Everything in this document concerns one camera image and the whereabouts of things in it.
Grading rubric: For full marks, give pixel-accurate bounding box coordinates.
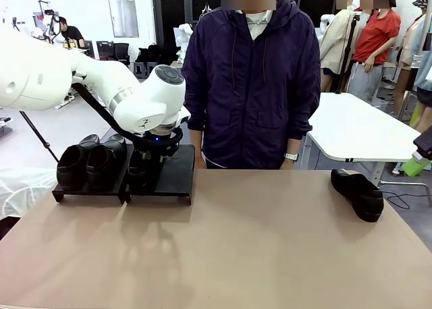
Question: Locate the white table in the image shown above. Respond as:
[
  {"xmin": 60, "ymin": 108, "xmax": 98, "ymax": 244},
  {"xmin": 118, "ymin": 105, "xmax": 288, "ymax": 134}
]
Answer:
[{"xmin": 299, "ymin": 92, "xmax": 432, "ymax": 202}]

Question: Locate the black tripod leg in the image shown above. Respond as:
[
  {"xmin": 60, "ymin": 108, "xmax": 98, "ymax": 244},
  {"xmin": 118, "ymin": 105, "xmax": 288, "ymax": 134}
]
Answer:
[{"xmin": 20, "ymin": 111, "xmax": 60, "ymax": 163}]

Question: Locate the person's right hand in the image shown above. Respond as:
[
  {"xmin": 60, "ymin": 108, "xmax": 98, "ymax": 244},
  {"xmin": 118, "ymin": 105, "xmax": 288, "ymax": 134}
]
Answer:
[{"xmin": 195, "ymin": 148, "xmax": 208, "ymax": 170}]

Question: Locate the black bag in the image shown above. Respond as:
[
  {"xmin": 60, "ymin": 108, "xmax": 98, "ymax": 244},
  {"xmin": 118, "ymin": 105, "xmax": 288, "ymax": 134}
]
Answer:
[{"xmin": 136, "ymin": 44, "xmax": 163, "ymax": 64}]

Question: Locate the black floor cable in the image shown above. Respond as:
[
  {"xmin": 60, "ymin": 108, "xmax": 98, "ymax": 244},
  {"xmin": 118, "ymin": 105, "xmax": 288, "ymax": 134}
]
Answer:
[{"xmin": 385, "ymin": 192, "xmax": 411, "ymax": 211}]

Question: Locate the mannequin in beige coat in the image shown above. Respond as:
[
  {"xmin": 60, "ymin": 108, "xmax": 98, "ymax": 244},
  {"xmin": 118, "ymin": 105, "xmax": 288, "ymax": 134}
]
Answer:
[{"xmin": 319, "ymin": 0, "xmax": 359, "ymax": 94}]

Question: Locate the person in purple jacket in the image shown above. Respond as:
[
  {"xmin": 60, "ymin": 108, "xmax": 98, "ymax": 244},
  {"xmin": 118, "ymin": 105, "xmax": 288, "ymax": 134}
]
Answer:
[{"xmin": 182, "ymin": 0, "xmax": 322, "ymax": 170}]

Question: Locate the person's left forearm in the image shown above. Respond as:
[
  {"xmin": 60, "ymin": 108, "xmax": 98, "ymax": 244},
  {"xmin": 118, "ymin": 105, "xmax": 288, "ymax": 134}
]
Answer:
[{"xmin": 286, "ymin": 138, "xmax": 302, "ymax": 155}]

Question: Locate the figure in red shirt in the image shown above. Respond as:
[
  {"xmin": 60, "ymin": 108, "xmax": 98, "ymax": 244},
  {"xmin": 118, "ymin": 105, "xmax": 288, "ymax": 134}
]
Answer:
[{"xmin": 349, "ymin": 0, "xmax": 402, "ymax": 104}]

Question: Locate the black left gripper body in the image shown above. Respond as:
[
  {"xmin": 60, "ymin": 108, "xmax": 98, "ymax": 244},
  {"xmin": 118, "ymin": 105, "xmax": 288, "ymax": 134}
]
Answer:
[{"xmin": 134, "ymin": 128, "xmax": 184, "ymax": 159}]

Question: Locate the white plastic sheet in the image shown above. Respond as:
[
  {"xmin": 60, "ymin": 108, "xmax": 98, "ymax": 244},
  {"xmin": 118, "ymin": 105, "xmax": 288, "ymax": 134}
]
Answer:
[{"xmin": 0, "ymin": 167, "xmax": 57, "ymax": 219}]

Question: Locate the black metal shoe stand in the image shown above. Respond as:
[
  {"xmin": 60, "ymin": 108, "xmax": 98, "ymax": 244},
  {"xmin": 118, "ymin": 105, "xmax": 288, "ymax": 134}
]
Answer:
[
  {"xmin": 124, "ymin": 144, "xmax": 197, "ymax": 206},
  {"xmin": 51, "ymin": 181, "xmax": 132, "ymax": 205}
]

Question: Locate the seated person in black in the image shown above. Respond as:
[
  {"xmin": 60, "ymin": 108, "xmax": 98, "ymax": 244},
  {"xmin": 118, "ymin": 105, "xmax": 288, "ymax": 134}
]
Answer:
[{"xmin": 57, "ymin": 16, "xmax": 87, "ymax": 51}]

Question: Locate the person's right forearm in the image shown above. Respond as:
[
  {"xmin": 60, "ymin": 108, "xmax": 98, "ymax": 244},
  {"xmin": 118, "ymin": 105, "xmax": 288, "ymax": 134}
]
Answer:
[{"xmin": 190, "ymin": 130, "xmax": 205, "ymax": 152}]

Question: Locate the black leather shoe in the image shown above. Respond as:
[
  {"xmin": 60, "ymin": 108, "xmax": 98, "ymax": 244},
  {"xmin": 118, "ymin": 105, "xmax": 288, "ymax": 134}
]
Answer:
[
  {"xmin": 330, "ymin": 168, "xmax": 385, "ymax": 223},
  {"xmin": 56, "ymin": 134, "xmax": 101, "ymax": 191},
  {"xmin": 127, "ymin": 146, "xmax": 167, "ymax": 193},
  {"xmin": 86, "ymin": 133, "xmax": 129, "ymax": 192}
]

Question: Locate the grey wall panel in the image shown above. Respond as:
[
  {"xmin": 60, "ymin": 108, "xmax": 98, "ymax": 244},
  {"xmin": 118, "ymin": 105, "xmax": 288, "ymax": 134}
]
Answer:
[{"xmin": 108, "ymin": 0, "xmax": 140, "ymax": 38}]

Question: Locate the black office chair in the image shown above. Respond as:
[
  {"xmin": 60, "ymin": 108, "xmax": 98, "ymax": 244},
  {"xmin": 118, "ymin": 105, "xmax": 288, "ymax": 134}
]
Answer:
[{"xmin": 112, "ymin": 43, "xmax": 133, "ymax": 69}]

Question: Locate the background robot with black cables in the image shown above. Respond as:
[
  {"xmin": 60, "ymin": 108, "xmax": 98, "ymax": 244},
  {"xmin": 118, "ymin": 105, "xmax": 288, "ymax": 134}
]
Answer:
[{"xmin": 36, "ymin": 0, "xmax": 62, "ymax": 44}]

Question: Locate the mannequin in cream top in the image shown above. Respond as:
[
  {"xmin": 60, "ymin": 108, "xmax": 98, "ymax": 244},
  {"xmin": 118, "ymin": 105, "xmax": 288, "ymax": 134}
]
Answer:
[{"xmin": 393, "ymin": 8, "xmax": 427, "ymax": 121}]

